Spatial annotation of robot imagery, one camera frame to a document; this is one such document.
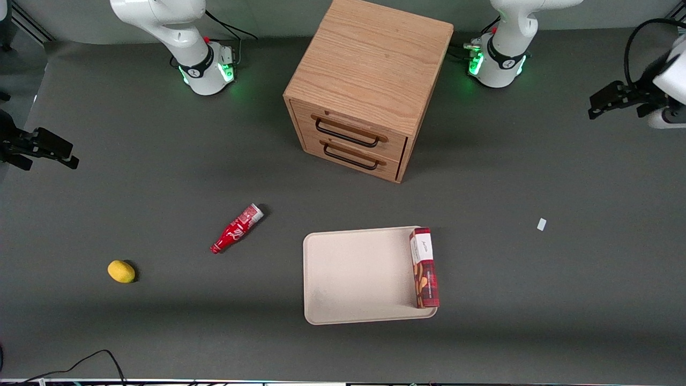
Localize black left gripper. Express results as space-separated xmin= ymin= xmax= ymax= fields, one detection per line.
xmin=588 ymin=54 xmax=674 ymax=120

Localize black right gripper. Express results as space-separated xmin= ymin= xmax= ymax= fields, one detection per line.
xmin=0 ymin=110 xmax=79 ymax=171

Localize red plaid cookie box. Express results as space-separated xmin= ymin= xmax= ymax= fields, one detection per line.
xmin=409 ymin=227 xmax=440 ymax=309

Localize white rectangular tray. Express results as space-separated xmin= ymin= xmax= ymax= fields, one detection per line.
xmin=303 ymin=226 xmax=438 ymax=325

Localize yellow lemon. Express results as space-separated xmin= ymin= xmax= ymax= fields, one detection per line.
xmin=107 ymin=260 xmax=136 ymax=284

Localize red cola bottle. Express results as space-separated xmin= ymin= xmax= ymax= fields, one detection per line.
xmin=210 ymin=203 xmax=265 ymax=255

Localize wooden two-drawer cabinet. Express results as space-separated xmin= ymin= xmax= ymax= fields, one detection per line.
xmin=283 ymin=0 xmax=454 ymax=184

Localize wooden drawer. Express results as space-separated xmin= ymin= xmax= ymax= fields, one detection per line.
xmin=289 ymin=99 xmax=409 ymax=161
xmin=303 ymin=134 xmax=404 ymax=183

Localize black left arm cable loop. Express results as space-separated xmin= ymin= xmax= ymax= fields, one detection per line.
xmin=623 ymin=18 xmax=686 ymax=86

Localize black left arm base cables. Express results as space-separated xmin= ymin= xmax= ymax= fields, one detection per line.
xmin=449 ymin=21 xmax=486 ymax=61

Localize black arm base cables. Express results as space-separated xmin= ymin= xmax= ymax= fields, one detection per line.
xmin=449 ymin=21 xmax=486 ymax=61
xmin=204 ymin=10 xmax=258 ymax=66

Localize black looped table cable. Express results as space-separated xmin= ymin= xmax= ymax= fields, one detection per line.
xmin=16 ymin=350 xmax=127 ymax=386

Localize black right arm base cables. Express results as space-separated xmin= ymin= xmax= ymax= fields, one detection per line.
xmin=204 ymin=10 xmax=258 ymax=66

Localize black drawer handle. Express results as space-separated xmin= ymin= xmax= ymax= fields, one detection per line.
xmin=323 ymin=144 xmax=379 ymax=171
xmin=315 ymin=119 xmax=380 ymax=148

